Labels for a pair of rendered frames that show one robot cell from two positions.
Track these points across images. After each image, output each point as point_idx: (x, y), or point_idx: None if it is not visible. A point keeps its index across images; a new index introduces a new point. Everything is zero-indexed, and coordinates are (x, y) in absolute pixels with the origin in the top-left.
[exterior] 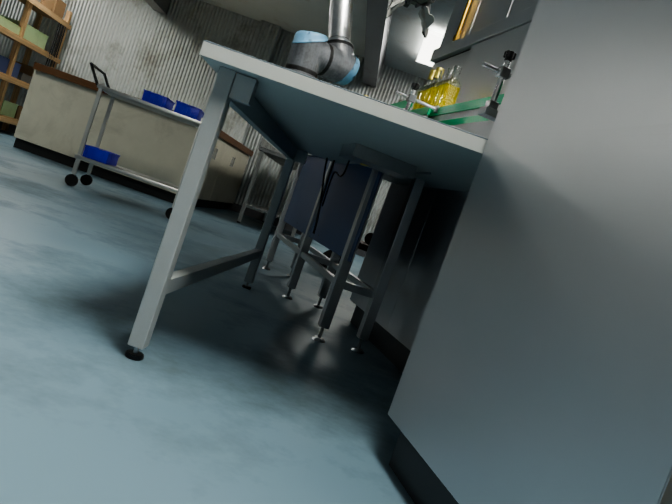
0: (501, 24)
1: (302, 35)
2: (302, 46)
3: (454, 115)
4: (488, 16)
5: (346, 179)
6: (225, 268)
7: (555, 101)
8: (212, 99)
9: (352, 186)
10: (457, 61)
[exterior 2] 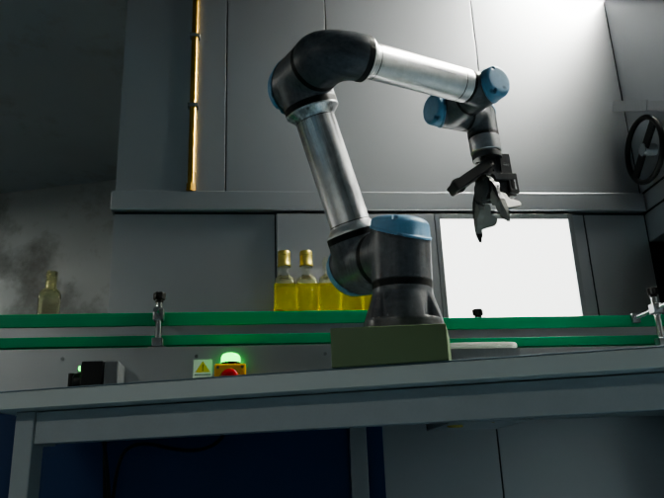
0: None
1: (427, 227)
2: (430, 247)
3: (461, 333)
4: (273, 174)
5: (184, 453)
6: None
7: None
8: None
9: (244, 462)
10: (217, 225)
